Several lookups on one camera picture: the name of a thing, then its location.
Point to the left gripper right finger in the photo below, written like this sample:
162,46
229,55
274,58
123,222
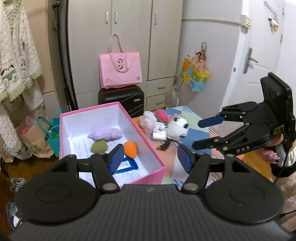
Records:
197,166

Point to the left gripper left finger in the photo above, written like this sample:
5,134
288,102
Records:
104,166

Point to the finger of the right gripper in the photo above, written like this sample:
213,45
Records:
245,139
233,113

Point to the green soft ball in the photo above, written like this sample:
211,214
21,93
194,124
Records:
99,147

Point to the orange soft ball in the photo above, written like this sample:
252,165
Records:
130,149

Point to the purple plush cloud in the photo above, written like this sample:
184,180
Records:
106,134

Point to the person's right hand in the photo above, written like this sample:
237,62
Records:
266,153

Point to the blue white paper pack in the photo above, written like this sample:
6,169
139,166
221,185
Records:
128,164

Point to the patchwork table cloth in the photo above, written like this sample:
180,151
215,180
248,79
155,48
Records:
174,173

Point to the pink cardboard box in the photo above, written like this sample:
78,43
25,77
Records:
75,126

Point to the white panda plush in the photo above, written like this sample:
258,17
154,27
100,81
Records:
177,130

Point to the white tissue pack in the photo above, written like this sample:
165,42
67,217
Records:
160,132

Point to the colourful paper bag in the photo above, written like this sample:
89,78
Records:
194,71

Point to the pink fluffy plush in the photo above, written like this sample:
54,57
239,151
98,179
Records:
161,116

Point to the white plastic bag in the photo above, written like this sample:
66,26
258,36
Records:
147,121

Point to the teal shopping bag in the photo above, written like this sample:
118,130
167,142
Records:
52,133

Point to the white door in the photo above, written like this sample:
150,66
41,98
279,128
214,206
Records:
257,33

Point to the black suitcase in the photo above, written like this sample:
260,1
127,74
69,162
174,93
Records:
131,98

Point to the brown paper bag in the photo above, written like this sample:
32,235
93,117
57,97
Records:
33,136

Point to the small plush door hanger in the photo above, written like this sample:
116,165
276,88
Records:
274,23

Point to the pink tote bag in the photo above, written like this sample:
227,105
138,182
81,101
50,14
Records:
119,69

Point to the cream knitted cardigan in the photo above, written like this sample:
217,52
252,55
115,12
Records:
20,69

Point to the silver door handle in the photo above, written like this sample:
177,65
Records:
248,59

